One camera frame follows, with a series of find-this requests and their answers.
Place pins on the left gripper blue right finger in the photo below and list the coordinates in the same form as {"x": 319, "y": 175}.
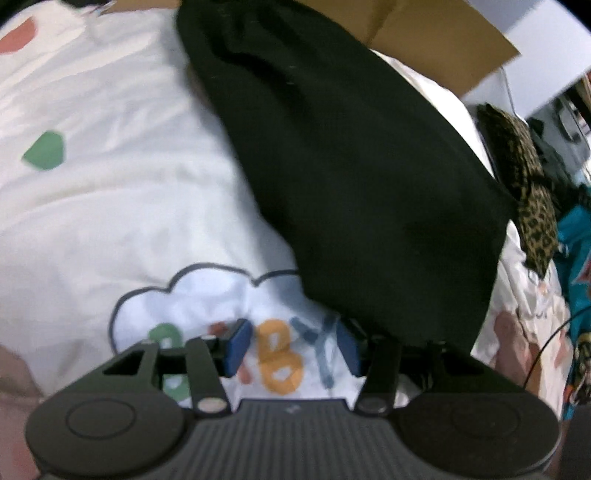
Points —
{"x": 375, "y": 356}

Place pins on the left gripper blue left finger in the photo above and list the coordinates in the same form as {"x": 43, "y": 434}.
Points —
{"x": 210, "y": 358}

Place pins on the leopard print garment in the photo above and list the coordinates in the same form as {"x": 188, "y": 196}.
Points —
{"x": 518, "y": 168}

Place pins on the black bear pattern garment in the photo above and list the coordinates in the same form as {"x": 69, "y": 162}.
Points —
{"x": 393, "y": 219}

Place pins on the black garment pile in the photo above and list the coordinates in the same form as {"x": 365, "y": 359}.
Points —
{"x": 566, "y": 192}

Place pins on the brown cardboard box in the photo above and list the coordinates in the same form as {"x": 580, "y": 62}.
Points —
{"x": 438, "y": 41}

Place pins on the cream bear print quilt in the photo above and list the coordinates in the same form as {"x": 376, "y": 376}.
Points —
{"x": 128, "y": 228}

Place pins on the blue patterned garment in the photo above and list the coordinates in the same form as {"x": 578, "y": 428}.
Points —
{"x": 574, "y": 276}

